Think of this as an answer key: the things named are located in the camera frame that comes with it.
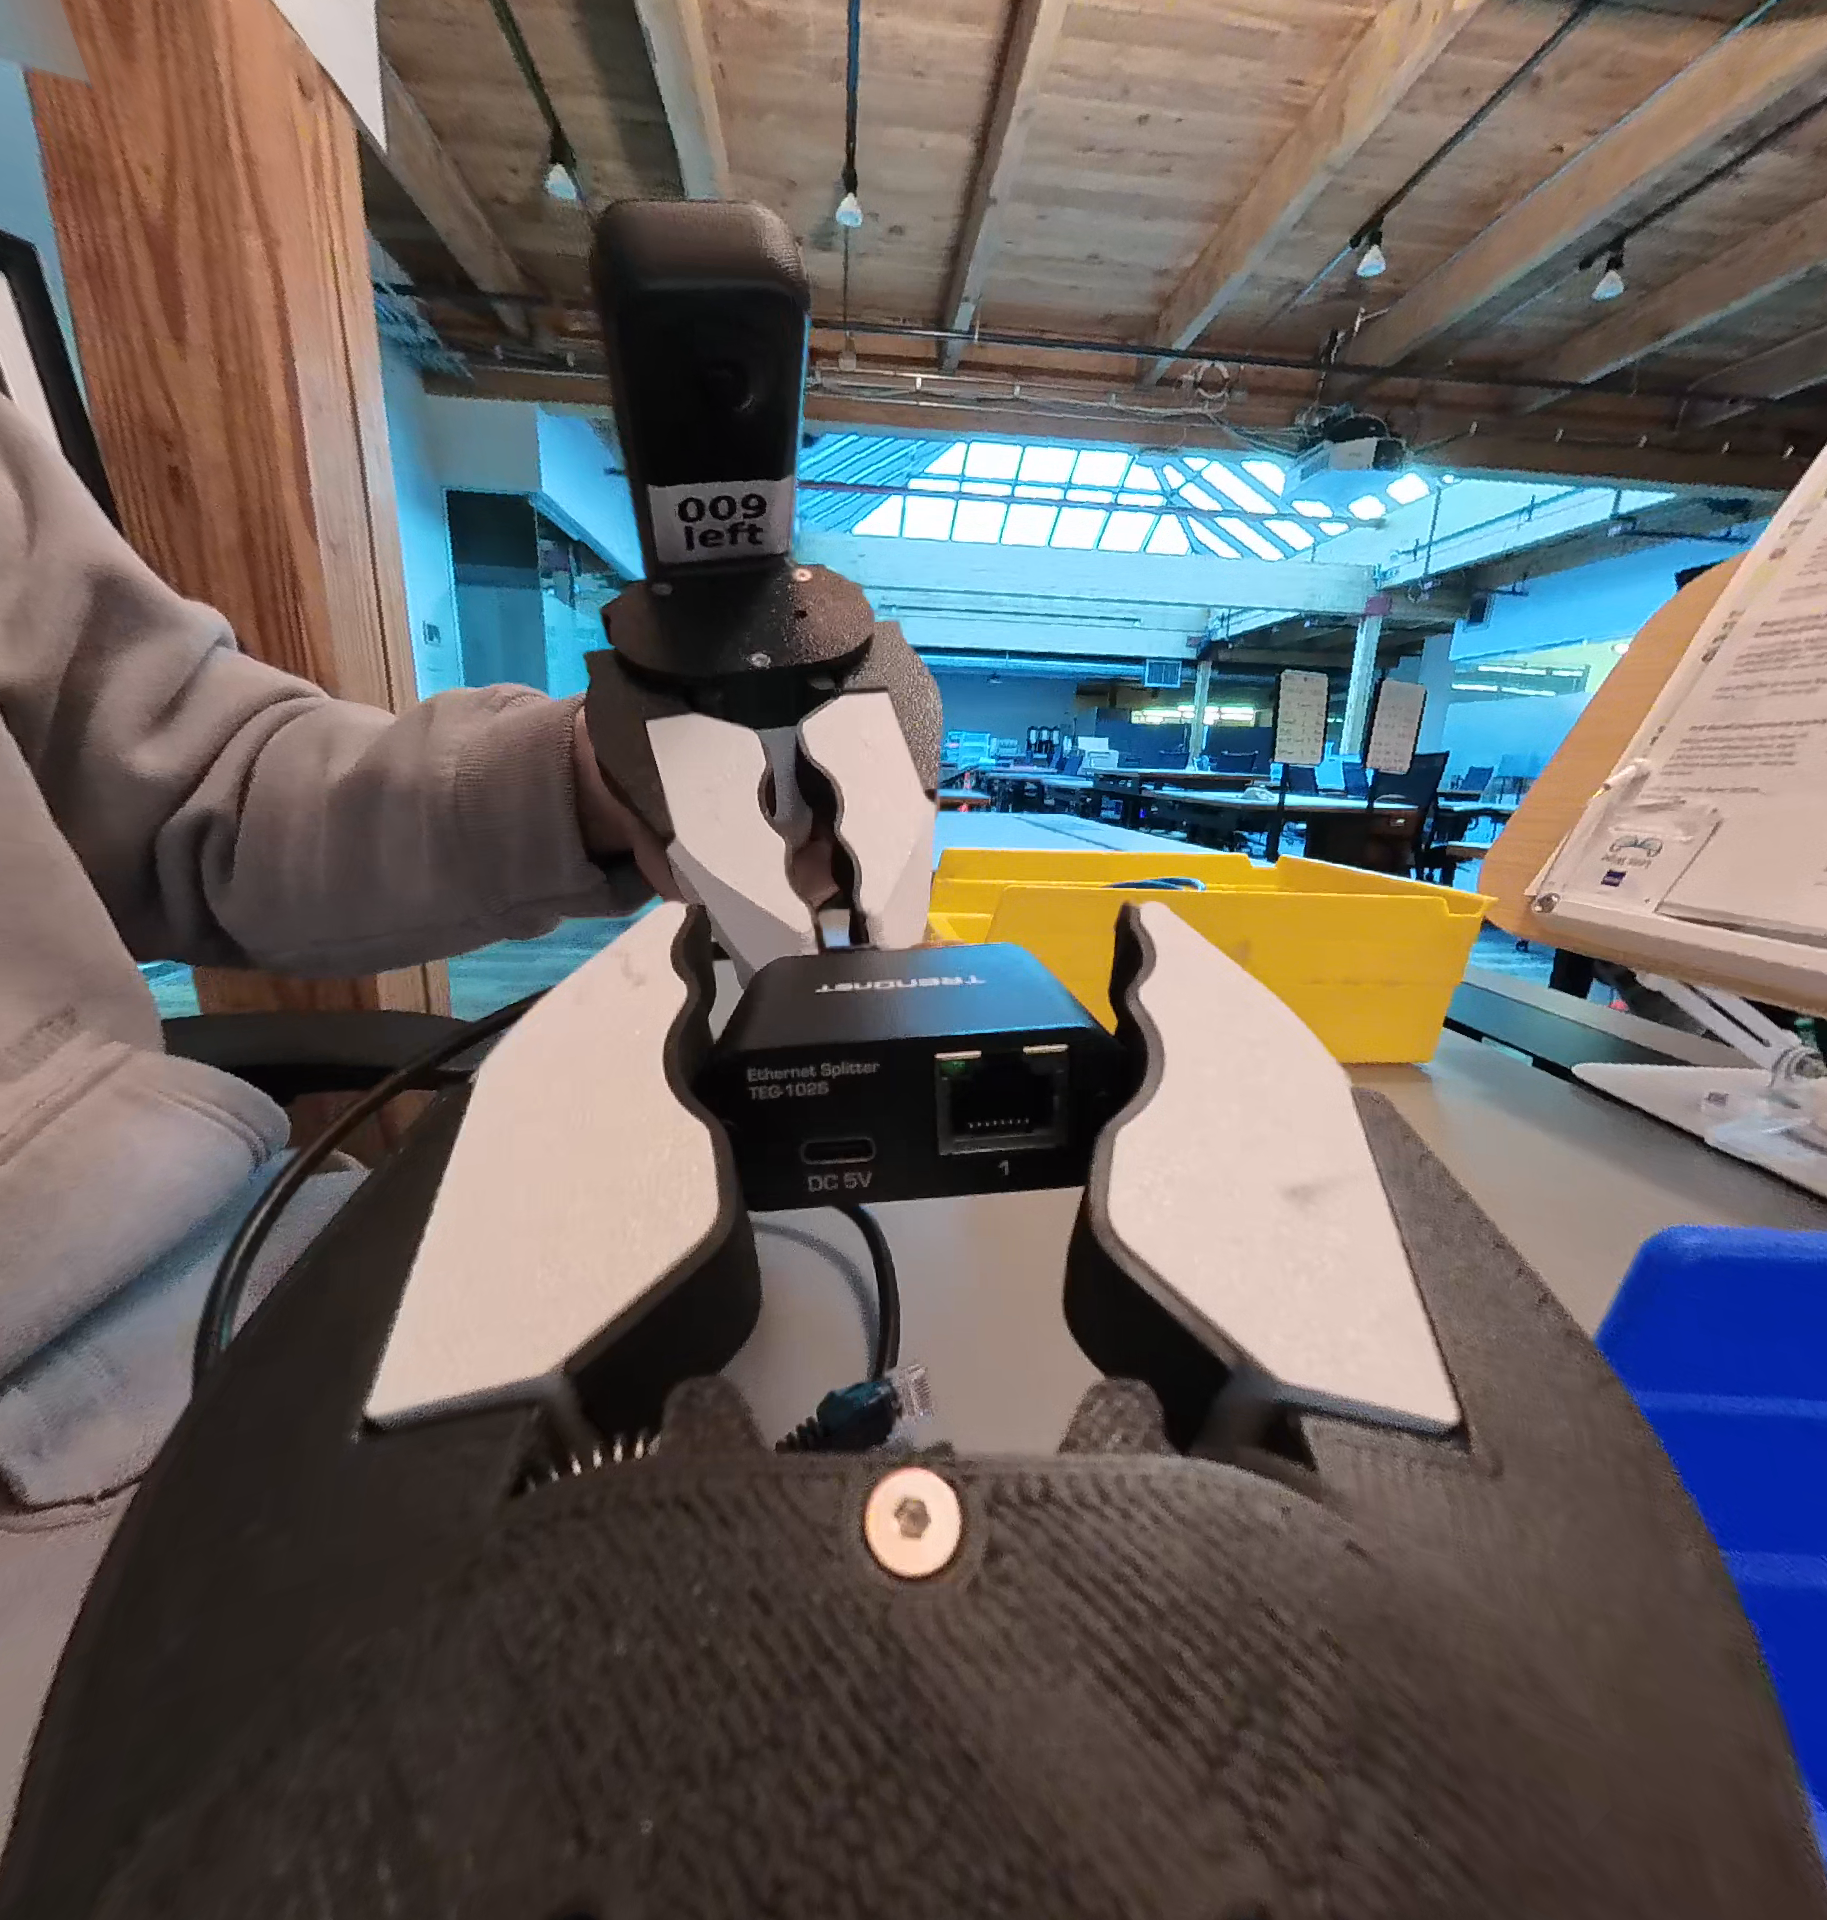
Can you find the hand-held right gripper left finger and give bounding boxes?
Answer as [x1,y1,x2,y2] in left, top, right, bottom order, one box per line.
[361,898,764,1428]

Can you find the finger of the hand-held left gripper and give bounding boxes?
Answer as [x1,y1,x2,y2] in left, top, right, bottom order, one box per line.
[644,711,833,973]
[794,694,941,948]

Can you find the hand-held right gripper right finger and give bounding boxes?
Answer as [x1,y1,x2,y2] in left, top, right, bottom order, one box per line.
[1070,898,1467,1442]

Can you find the black ethernet splitter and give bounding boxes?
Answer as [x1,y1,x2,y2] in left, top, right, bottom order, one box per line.
[698,940,1129,1212]

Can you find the black network cable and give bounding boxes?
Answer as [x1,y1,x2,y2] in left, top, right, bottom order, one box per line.
[193,989,945,1455]

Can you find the person's left forearm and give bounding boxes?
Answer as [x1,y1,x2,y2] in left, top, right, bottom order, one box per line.
[133,660,659,967]

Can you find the grey desk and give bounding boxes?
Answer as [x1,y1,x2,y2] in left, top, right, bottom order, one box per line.
[703,959,1827,1448]

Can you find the person's left hand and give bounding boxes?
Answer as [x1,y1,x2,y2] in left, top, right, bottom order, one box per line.
[573,728,694,907]

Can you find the yellow plastic bin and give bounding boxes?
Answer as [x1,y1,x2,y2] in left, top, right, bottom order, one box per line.
[932,847,1260,963]
[990,853,1497,1062]

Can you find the skylight window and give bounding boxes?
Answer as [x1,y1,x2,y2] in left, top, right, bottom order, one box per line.
[854,438,1439,559]

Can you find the long wooden table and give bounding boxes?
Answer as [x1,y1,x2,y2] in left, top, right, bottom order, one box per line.
[990,765,1522,878]

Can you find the black mesh chair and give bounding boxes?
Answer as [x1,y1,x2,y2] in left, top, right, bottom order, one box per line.
[1363,749,1455,878]

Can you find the white stand base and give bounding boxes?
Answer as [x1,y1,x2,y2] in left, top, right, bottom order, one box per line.
[1573,967,1827,1170]

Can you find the wooden pillar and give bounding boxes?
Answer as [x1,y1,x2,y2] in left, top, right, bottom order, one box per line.
[30,0,450,1022]

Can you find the person in grey hoodie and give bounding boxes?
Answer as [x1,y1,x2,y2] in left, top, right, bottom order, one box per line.
[0,351,585,1533]

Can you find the blue plastic bin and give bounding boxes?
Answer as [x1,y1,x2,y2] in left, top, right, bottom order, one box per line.
[1596,1227,1827,1920]

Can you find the tan document holder board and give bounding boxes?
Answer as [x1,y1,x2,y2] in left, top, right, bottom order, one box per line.
[1480,554,1827,1035]

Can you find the person's light trousers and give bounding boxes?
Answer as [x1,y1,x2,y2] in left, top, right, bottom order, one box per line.
[0,1476,150,1920]

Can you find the printed paper sheets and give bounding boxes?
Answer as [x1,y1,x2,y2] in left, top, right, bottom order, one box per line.
[1529,381,1827,963]

